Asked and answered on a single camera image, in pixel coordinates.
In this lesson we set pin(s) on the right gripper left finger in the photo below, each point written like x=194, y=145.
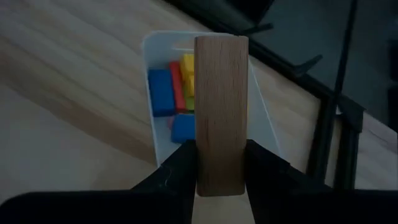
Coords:
x=177, y=174

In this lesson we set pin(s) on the small white plastic bin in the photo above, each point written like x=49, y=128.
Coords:
x=158, y=49

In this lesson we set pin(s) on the light green long block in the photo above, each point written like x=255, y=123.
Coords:
x=190, y=104

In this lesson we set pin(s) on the natural wood long block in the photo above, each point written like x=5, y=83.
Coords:
x=220, y=109

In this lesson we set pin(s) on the red long block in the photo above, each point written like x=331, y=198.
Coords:
x=177, y=90

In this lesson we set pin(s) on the black aluminium table frame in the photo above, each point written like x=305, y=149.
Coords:
x=353, y=116

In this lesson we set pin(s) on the blue long block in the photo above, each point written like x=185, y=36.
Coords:
x=161, y=93

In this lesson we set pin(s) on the blue rectangular block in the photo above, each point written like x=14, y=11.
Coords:
x=183, y=129

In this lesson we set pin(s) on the yellow rectangular block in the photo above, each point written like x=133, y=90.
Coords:
x=188, y=65
x=190, y=87

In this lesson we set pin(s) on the black room divider panel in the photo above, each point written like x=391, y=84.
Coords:
x=248, y=9

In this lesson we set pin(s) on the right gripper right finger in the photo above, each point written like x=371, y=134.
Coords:
x=267, y=174

